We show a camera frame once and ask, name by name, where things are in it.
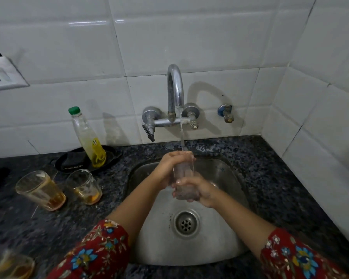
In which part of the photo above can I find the person's right hand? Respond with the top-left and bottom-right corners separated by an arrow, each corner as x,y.
172,174 -> 220,208

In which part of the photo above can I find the black oval tray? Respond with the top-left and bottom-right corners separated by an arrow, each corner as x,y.
54,145 -> 123,175

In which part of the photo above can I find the red floral left sleeve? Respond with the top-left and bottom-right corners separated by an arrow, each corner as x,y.
46,219 -> 131,279

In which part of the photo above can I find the large glass with tea dregs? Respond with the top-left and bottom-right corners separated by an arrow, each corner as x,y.
15,170 -> 67,212

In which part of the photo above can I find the small glass with tea dregs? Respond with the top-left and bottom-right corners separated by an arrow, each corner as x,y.
65,169 -> 103,206

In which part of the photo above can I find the white wall socket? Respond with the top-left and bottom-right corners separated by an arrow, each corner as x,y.
0,53 -> 30,92

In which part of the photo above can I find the stainless steel sink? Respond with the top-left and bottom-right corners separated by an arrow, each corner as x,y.
125,155 -> 251,266

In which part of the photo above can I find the chrome wall faucet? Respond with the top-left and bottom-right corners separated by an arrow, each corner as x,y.
142,64 -> 200,143

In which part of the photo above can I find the red floral right sleeve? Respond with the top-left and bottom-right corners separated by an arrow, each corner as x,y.
260,228 -> 349,279

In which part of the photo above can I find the person's left hand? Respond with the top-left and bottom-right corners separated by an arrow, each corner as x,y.
152,151 -> 195,191

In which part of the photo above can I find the person's right forearm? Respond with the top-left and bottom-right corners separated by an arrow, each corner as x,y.
207,187 -> 277,261

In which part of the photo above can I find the green-capped dish soap bottle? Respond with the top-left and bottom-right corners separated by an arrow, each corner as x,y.
68,106 -> 107,168

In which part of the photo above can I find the person's left forearm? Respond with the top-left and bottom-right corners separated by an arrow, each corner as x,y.
106,177 -> 164,248

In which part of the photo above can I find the red floral sleeve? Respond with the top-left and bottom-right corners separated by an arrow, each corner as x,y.
260,228 -> 349,279
46,219 -> 131,279

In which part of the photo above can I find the clear drinking glass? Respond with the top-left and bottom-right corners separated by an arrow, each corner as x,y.
173,155 -> 200,201

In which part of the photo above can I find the round sink drain strainer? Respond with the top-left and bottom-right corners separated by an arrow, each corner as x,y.
173,209 -> 200,239

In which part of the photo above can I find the chrome wall angle valve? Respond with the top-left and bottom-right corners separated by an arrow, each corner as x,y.
217,104 -> 235,124

